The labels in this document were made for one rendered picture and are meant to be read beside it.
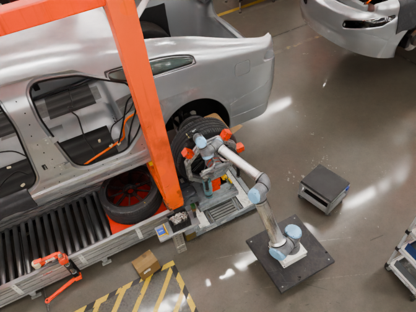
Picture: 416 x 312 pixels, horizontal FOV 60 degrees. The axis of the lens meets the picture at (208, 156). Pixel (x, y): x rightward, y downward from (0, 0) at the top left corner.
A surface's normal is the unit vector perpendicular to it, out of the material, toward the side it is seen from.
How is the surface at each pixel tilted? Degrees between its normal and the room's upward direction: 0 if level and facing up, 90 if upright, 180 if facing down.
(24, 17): 90
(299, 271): 0
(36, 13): 90
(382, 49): 100
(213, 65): 80
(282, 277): 0
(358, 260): 0
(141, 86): 90
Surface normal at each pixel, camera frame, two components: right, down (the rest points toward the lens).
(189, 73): 0.42, 0.51
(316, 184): -0.09, -0.67
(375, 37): -0.31, 0.72
